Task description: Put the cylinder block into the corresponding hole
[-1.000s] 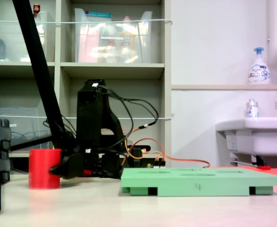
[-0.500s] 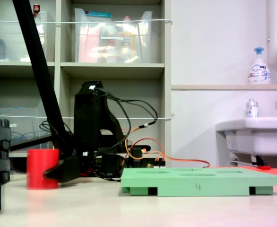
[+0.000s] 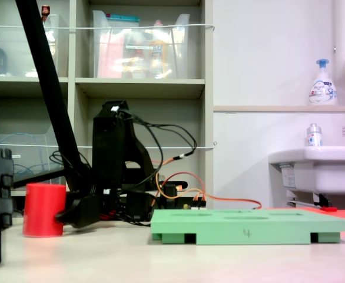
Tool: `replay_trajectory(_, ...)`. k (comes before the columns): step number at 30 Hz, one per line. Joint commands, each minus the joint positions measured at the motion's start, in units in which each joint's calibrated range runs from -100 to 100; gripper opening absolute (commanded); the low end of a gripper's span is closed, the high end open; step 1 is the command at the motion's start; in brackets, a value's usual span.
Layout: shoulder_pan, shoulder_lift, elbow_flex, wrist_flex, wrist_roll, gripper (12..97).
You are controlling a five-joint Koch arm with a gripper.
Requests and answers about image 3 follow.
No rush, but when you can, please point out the red cylinder block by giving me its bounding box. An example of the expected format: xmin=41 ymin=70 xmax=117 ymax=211
xmin=22 ymin=182 xmax=67 ymax=238

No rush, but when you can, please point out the thin black tripod strut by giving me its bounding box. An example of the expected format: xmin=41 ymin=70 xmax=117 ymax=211
xmin=12 ymin=167 xmax=67 ymax=189

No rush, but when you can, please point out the clear plastic file box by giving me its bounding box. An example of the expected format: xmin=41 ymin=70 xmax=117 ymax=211
xmin=0 ymin=126 xmax=66 ymax=189

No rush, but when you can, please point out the thick black tripod leg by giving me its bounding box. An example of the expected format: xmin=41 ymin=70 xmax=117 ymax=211
xmin=14 ymin=0 xmax=97 ymax=204

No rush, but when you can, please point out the beige shelf unit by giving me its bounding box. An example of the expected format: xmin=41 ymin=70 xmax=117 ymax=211
xmin=0 ymin=0 xmax=215 ymax=219

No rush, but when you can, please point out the pink packet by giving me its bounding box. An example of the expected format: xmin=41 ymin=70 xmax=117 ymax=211
xmin=97 ymin=31 xmax=125 ymax=79

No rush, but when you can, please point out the clear plastic storage bin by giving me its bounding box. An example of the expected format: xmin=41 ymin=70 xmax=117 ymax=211
xmin=92 ymin=10 xmax=191 ymax=80
xmin=0 ymin=13 xmax=61 ymax=78

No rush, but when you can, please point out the orange label bottle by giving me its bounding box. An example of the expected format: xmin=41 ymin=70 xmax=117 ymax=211
xmin=148 ymin=19 xmax=170 ymax=79

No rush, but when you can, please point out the teal topped plastic bag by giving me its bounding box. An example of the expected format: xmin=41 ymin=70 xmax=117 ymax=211
xmin=106 ymin=13 xmax=140 ymax=29

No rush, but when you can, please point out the green shape sorting board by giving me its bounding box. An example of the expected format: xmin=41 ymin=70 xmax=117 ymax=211
xmin=150 ymin=208 xmax=345 ymax=245

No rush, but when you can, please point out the small clear sanitizer bottle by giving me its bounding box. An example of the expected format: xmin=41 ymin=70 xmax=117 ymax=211
xmin=305 ymin=123 xmax=323 ymax=147

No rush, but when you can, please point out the white ceramic sink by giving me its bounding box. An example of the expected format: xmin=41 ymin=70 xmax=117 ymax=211
xmin=268 ymin=146 xmax=345 ymax=196

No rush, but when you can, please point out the white foam soap dispenser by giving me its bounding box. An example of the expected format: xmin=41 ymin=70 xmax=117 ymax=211
xmin=308 ymin=58 xmax=338 ymax=106

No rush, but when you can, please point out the white shelf guard wire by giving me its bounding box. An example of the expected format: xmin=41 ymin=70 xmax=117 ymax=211
xmin=0 ymin=141 xmax=218 ymax=151
xmin=0 ymin=23 xmax=216 ymax=32

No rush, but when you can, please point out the black forearm servo cable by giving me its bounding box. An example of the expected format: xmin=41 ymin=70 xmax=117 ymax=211
xmin=118 ymin=108 xmax=165 ymax=195

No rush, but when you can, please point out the long black servo cable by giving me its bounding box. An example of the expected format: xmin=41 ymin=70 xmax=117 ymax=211
xmin=131 ymin=116 xmax=198 ymax=162

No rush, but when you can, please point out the orange servo cable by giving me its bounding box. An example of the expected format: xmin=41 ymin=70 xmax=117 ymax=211
xmin=156 ymin=172 xmax=263 ymax=210

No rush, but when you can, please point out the black sink bracket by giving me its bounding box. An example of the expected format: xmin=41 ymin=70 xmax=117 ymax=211
xmin=313 ymin=193 xmax=333 ymax=208

